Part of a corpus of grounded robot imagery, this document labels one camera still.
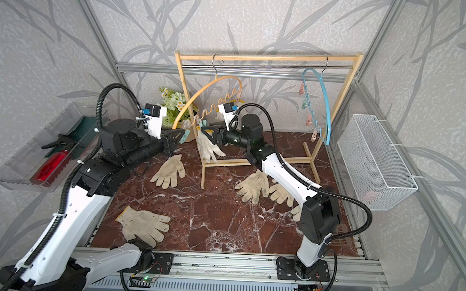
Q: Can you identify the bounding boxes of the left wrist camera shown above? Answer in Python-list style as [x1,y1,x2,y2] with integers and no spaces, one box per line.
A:
[141,104,168,140]

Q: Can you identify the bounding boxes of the clear plastic wall bin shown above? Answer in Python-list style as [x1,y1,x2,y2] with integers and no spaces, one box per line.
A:
[0,102,97,192]

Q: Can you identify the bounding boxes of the wooden clothes rack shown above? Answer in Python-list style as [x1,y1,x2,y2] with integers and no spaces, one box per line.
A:
[167,42,364,198]

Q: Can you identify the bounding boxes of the red spray bottle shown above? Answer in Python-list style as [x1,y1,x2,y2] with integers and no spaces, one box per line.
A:
[29,150,70,187]

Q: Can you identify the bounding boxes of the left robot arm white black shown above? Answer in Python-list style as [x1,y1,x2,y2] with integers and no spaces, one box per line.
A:
[0,83,183,291]

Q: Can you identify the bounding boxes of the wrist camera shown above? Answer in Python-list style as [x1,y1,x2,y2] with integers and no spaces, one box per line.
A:
[218,102,238,131]
[141,104,168,140]

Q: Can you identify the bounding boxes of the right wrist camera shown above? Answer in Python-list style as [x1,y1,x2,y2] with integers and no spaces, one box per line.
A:
[218,102,238,131]

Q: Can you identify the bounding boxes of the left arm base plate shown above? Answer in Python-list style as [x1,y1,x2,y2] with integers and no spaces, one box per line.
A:
[132,252,174,275]

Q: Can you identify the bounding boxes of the potted white flower plant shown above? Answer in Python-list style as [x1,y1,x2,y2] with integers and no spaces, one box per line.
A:
[158,87,194,143]

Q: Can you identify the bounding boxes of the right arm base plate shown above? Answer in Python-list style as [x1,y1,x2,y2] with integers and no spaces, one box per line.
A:
[276,256,331,282]

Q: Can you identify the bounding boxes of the green dustpan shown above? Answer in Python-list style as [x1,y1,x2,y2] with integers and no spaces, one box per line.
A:
[41,116,97,160]

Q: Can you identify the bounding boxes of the white wire mesh basket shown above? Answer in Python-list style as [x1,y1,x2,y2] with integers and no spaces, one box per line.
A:
[338,114,418,212]

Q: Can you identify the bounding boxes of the orange clip hanger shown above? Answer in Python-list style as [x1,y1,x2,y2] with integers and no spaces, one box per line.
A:
[172,50,249,129]

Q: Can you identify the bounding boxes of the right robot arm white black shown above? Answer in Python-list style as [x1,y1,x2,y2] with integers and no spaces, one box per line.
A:
[200,103,373,271]

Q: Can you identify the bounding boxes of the white glove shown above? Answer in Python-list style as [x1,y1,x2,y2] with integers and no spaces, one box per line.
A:
[269,180,294,208]
[291,205,302,222]
[235,170,270,205]
[150,154,186,189]
[196,129,226,163]
[116,206,171,248]

